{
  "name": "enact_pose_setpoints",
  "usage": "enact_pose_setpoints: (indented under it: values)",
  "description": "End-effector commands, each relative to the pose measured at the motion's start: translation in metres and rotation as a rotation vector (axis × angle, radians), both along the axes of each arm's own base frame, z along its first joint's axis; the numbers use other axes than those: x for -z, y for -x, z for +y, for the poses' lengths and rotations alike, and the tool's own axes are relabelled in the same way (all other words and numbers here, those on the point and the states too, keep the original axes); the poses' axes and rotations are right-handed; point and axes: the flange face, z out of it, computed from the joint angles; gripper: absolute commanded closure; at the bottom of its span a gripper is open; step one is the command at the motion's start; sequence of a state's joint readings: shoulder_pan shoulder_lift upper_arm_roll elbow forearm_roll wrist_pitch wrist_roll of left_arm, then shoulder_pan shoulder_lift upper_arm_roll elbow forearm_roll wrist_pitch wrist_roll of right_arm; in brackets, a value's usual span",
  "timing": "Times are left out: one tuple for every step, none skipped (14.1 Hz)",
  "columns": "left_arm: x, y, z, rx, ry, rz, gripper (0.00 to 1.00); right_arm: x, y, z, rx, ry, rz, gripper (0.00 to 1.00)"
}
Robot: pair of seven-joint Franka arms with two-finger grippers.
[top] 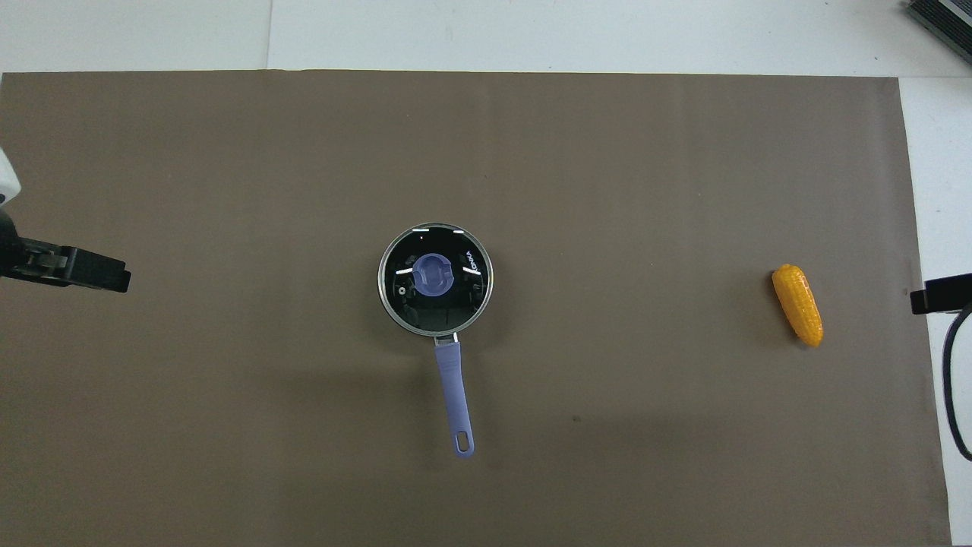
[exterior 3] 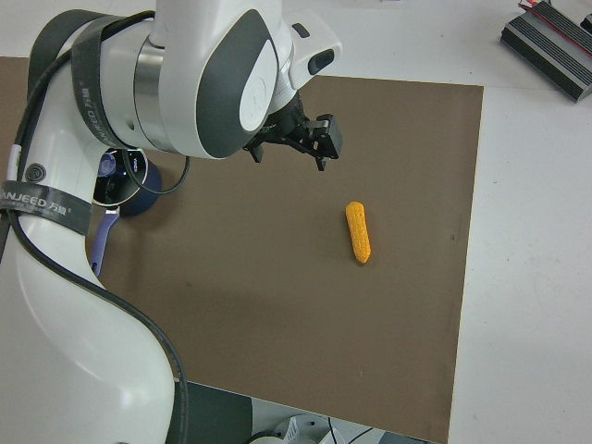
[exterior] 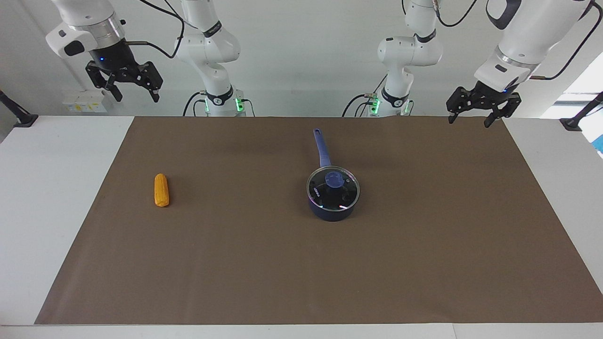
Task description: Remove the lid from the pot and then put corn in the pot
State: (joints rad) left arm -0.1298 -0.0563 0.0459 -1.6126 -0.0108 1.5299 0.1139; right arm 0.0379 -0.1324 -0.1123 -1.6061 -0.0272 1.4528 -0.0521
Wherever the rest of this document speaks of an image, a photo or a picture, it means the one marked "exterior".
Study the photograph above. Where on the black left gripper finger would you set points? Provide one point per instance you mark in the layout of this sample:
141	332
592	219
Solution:
508	109
460	100

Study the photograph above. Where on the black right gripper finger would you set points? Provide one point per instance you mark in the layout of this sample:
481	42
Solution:
101	77
151	77

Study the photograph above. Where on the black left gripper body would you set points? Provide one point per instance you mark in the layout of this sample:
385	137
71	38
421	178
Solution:
492	96

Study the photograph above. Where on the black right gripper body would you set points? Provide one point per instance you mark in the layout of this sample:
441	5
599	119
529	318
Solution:
115	59

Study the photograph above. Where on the yellow corn cob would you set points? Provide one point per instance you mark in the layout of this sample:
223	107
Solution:
161	190

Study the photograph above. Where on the glass lid blue knob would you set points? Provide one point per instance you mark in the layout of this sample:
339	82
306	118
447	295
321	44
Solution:
333	187

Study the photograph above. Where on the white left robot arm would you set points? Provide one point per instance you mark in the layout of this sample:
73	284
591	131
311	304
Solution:
527	37

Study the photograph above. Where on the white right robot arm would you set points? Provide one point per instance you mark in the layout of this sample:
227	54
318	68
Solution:
212	47

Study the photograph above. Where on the light blue object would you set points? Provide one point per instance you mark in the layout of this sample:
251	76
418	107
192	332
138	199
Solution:
598	142

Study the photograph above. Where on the brown table mat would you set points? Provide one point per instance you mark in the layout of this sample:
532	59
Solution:
301	263

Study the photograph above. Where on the white wall socket box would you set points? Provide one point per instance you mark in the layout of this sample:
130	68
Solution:
85	102

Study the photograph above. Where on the black clamp mount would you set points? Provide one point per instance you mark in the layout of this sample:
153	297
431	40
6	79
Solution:
582	115
19	115

